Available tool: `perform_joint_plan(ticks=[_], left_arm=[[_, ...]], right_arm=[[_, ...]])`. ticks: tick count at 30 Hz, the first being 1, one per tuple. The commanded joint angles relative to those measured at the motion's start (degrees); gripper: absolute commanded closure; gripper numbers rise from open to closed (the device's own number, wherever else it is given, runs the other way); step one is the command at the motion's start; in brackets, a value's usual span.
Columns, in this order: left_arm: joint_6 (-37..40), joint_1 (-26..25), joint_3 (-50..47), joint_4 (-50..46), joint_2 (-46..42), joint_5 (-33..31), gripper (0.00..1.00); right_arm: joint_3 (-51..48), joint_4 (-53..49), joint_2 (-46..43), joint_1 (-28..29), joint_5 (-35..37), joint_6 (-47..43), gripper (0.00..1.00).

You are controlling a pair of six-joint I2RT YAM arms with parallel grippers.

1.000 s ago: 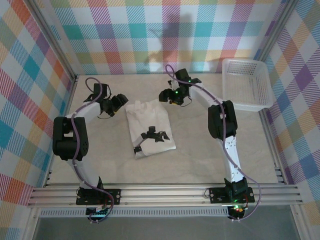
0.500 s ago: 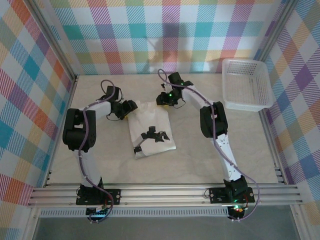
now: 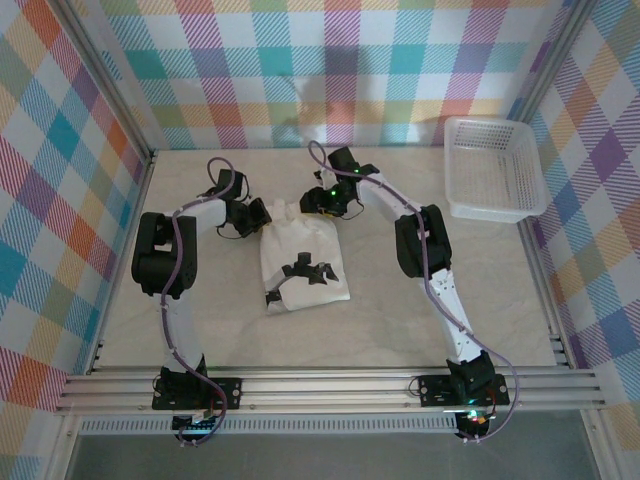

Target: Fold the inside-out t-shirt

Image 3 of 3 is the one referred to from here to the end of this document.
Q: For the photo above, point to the white t-shirt with black print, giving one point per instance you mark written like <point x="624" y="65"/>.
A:
<point x="300" y="245"/>

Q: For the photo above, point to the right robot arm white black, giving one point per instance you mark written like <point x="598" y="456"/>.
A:
<point x="415" y="250"/>

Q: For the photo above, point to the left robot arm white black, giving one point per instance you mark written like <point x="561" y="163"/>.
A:
<point x="150" y="260"/>

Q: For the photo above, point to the white plastic mesh basket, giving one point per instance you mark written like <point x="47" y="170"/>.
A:
<point x="495" y="210"/>

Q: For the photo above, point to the left aluminium side rail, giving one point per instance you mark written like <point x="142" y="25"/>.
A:
<point x="140" y="192"/>

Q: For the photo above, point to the long aluminium mounting rail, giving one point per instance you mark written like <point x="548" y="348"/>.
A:
<point x="325" y="387"/>

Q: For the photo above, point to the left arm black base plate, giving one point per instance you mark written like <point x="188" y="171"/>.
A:
<point x="227" y="392"/>

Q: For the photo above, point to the left aluminium corner post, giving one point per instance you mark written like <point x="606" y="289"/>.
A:
<point x="107" y="85"/>

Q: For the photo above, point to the aluminium corner post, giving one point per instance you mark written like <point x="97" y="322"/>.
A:
<point x="555" y="60"/>
<point x="107" y="85"/>

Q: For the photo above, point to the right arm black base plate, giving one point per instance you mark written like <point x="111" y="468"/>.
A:
<point x="432" y="390"/>

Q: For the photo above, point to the right aluminium corner post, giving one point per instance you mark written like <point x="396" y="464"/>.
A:
<point x="555" y="60"/>

